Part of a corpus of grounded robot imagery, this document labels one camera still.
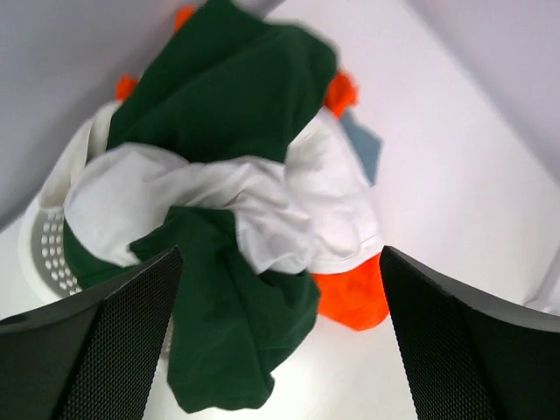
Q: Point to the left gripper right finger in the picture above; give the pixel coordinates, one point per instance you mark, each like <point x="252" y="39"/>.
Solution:
<point x="468" y="354"/>

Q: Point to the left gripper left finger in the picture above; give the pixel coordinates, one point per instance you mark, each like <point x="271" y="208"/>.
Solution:
<point x="92" y="355"/>

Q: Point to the orange t shirt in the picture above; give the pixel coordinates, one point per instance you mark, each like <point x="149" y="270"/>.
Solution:
<point x="353" y="297"/>
<point x="127" y="83"/>

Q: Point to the blue grey t shirt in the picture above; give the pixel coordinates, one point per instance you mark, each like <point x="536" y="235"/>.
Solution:
<point x="367" y="145"/>

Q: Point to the green and pink shirt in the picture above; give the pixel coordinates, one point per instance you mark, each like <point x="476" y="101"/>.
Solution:
<point x="226" y="151"/>

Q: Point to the white plastic laundry basket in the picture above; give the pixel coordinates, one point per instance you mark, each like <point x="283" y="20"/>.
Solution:
<point x="41" y="243"/>

